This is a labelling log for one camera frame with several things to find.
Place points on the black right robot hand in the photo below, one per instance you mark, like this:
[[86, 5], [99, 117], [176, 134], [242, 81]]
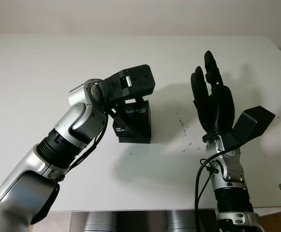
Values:
[[217, 108]]

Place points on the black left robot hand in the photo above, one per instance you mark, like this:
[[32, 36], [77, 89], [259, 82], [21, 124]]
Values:
[[121, 118]]

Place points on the black RealSense box lid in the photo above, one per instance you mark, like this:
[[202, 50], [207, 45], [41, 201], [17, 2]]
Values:
[[141, 120]]

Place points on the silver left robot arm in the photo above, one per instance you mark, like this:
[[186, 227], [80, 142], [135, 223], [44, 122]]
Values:
[[82, 120]]

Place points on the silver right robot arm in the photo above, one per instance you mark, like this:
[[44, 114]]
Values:
[[232, 178]]

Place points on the silver robot leg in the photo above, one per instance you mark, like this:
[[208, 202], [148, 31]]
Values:
[[99, 222], [182, 221]]

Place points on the black camera box base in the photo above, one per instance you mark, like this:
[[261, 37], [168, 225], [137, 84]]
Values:
[[135, 140]]

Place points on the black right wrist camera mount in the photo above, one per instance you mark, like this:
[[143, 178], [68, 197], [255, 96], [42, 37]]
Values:
[[251, 123]]

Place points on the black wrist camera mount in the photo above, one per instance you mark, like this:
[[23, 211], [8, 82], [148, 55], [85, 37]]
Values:
[[251, 123], [135, 79]]

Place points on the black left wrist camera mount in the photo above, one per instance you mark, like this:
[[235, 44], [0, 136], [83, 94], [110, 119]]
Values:
[[135, 79]]

